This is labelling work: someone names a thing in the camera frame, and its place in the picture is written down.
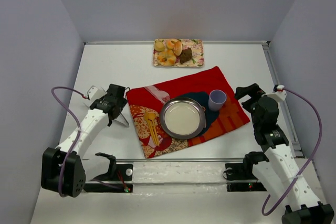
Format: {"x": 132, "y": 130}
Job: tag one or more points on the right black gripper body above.
{"x": 248, "y": 93}

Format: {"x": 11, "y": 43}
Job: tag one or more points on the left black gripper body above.
{"x": 115, "y": 111}

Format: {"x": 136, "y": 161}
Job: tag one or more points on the metal tongs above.
{"x": 122, "y": 119}

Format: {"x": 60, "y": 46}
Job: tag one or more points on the orange topped bread bun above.
{"x": 170, "y": 43}

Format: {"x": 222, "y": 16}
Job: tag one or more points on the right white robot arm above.
{"x": 274, "y": 166}

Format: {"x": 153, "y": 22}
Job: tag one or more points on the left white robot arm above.
{"x": 62, "y": 168}

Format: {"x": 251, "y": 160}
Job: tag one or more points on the round pale bread roll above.
{"x": 159, "y": 46}

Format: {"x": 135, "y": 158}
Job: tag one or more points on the dark brown chocolate bread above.
{"x": 185, "y": 55}

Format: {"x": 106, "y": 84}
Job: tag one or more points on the yellow plastic fork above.
{"x": 148, "y": 122}

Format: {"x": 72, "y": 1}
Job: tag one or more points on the lilac plastic cup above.
{"x": 216, "y": 100}

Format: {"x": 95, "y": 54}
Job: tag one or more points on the yellow plastic spoon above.
{"x": 152, "y": 117}

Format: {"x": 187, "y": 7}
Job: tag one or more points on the steel plate white centre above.
{"x": 182, "y": 118}

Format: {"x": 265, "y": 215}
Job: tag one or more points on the floral serving tray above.
{"x": 197, "y": 60}

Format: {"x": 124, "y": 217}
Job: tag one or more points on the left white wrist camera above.
{"x": 95, "y": 93}

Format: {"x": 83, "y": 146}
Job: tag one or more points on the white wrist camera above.
{"x": 95, "y": 93}
{"x": 279, "y": 94}

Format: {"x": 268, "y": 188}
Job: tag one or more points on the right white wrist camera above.
{"x": 279, "y": 94}

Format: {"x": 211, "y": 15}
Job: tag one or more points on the aluminium right side rail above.
{"x": 285, "y": 120}

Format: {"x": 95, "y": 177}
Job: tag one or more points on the aluminium rail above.
{"x": 228, "y": 160}
{"x": 285, "y": 120}

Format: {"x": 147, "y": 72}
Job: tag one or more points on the aluminium front rail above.
{"x": 228, "y": 160}

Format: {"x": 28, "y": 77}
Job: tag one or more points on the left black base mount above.
{"x": 115, "y": 176}

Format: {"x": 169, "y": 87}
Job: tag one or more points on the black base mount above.
{"x": 238, "y": 180}
{"x": 115, "y": 176}

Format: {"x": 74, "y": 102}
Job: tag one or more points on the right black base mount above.
{"x": 238, "y": 180}

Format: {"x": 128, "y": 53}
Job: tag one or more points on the ring shaped twisted bread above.
{"x": 166, "y": 58}

